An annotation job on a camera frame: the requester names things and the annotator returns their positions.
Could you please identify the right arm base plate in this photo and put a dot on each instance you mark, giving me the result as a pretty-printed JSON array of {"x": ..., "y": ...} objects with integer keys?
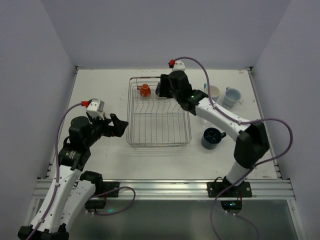
[{"x": 222, "y": 188}]

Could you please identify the light blue faceted mug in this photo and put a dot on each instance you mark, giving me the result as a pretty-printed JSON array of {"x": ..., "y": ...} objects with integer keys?
[{"x": 214, "y": 91}]

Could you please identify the orange cup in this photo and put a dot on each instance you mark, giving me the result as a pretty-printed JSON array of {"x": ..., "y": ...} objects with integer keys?
[{"x": 144, "y": 90}]

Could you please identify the aluminium mounting rail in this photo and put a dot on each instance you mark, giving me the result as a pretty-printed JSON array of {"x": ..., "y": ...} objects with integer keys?
[{"x": 263, "y": 189}]

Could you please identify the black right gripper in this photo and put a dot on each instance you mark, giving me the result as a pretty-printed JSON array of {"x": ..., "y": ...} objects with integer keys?
[{"x": 165, "y": 85}]

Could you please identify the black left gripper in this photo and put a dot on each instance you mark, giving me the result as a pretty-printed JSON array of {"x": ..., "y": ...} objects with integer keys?
[{"x": 108, "y": 126}]

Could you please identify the wire dish rack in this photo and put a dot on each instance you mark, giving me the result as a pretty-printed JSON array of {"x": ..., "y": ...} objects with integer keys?
[{"x": 155, "y": 121}]

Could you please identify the dark blue mug front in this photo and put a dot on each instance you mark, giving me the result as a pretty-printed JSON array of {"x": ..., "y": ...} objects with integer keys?
[{"x": 211, "y": 138}]

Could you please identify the pale blue white cup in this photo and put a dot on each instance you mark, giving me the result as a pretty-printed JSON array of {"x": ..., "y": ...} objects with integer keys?
[{"x": 231, "y": 97}]

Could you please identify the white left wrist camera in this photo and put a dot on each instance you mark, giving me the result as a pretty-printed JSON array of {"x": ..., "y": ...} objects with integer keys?
[{"x": 95, "y": 107}]

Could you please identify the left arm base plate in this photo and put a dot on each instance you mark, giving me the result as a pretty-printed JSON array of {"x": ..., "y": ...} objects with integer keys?
[{"x": 107, "y": 186}]

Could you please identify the right black controller box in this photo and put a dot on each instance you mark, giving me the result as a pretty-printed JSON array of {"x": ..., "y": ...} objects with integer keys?
[{"x": 232, "y": 206}]

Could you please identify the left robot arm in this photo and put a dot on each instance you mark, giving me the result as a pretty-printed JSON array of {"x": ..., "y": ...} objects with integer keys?
[{"x": 71, "y": 188}]

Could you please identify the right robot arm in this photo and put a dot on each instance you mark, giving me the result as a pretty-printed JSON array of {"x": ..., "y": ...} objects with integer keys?
[{"x": 251, "y": 141}]

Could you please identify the black controller box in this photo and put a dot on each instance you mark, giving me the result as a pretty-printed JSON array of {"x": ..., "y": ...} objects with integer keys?
[
  {"x": 232, "y": 206},
  {"x": 95, "y": 204}
]

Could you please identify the dark blue cup rear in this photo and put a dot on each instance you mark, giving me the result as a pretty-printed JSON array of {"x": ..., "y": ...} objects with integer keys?
[{"x": 158, "y": 89}]

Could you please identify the left black controller box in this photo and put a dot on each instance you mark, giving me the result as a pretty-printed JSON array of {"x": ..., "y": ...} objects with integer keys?
[{"x": 95, "y": 204}]

